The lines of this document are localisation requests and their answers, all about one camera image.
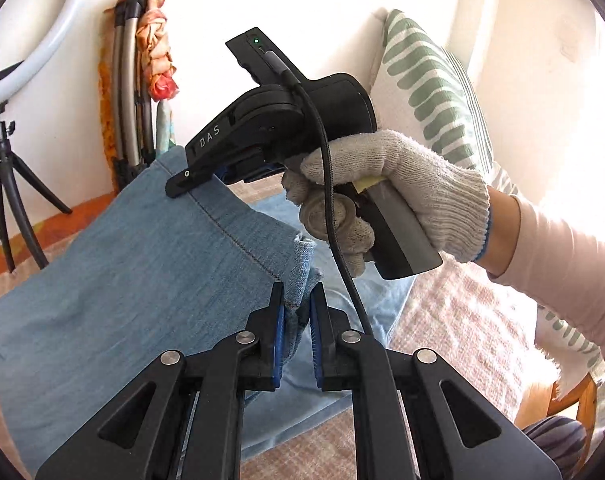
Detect person's right hand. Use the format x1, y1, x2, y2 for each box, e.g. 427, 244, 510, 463
282, 129, 492, 278

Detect plaid beige blanket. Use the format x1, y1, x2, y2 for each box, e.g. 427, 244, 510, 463
0, 180, 563, 480

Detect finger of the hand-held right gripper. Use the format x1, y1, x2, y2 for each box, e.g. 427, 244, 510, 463
165, 162, 283, 199

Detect wooden frame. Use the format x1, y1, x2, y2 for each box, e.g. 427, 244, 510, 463
515, 374, 598, 461

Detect folded silver tripod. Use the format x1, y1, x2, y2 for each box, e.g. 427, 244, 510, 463
105, 0, 158, 193

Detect blue denim pants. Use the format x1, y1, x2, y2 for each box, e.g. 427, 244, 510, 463
0, 146, 418, 476

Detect person's striped dark trousers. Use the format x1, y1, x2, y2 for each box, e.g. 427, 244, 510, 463
522, 415, 590, 478

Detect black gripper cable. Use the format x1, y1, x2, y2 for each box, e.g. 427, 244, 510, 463
262, 50, 375, 338

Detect small black tripod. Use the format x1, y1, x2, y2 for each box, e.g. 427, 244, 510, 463
0, 105, 73, 273

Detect orange fringed cloth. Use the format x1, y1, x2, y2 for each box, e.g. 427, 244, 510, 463
97, 35, 118, 171

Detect person's right forearm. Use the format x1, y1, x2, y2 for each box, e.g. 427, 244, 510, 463
475, 185, 605, 356

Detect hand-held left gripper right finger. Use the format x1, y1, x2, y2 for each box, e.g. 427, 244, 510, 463
309, 282, 563, 480

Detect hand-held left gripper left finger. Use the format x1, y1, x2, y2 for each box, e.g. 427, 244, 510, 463
35, 282, 286, 480

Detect white ring light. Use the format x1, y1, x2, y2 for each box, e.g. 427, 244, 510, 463
0, 0, 86, 113

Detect green striped white pillow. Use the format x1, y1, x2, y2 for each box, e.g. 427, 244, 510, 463
369, 8, 605, 401

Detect orange floral scarf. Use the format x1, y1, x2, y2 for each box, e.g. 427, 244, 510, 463
120, 0, 179, 103

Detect green cloth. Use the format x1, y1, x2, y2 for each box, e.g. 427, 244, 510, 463
155, 101, 179, 153

